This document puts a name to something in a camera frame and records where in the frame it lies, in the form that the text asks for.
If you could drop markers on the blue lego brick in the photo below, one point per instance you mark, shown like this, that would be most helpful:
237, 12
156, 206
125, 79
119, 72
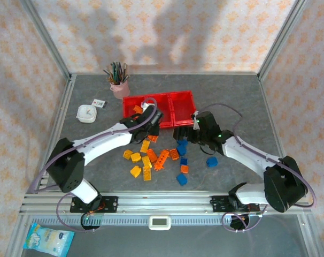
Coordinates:
182, 143
212, 162
181, 151
181, 179
183, 161

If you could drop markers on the amber lego brick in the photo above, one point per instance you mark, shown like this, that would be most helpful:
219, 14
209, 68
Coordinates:
145, 146

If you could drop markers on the long orange lego plate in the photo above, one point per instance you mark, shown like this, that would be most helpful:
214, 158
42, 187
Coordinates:
162, 159

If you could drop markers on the small orange lego brick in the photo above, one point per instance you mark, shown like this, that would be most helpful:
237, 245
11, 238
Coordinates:
184, 169

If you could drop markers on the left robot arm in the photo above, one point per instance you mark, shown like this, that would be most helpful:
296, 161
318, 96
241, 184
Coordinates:
106, 140

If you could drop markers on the orange arch lego piece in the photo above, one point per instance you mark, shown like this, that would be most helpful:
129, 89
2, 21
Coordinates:
137, 109

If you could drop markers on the red bin with blue bricks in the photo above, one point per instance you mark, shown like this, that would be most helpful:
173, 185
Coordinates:
164, 104

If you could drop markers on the red bin with orange bricks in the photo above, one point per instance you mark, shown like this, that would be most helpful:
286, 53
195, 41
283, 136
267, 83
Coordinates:
128, 104

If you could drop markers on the amber lego plate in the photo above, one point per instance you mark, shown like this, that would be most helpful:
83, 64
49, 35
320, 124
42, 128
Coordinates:
147, 173

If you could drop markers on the pink cup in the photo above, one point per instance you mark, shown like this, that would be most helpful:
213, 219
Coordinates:
120, 89

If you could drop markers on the coloured pencil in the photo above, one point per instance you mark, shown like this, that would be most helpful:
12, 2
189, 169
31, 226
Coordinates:
108, 73
115, 69
126, 78
123, 69

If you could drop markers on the small printed card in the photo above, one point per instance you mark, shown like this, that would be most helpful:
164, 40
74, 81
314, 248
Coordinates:
99, 103

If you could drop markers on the white digital timer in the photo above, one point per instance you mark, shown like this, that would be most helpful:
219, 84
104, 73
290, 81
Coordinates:
159, 222

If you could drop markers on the blue white wipes pack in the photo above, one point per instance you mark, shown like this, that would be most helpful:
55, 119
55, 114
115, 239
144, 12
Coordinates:
48, 239

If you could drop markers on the aluminium rear rail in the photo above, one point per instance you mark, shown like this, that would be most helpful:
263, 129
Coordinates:
178, 73

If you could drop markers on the aluminium side rail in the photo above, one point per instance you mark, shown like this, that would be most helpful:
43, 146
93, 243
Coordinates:
275, 128
63, 112

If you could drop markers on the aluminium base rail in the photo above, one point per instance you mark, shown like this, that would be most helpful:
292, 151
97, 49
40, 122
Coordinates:
164, 202

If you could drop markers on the aluminium frame post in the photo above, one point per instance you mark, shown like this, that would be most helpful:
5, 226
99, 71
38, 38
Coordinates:
279, 40
48, 42

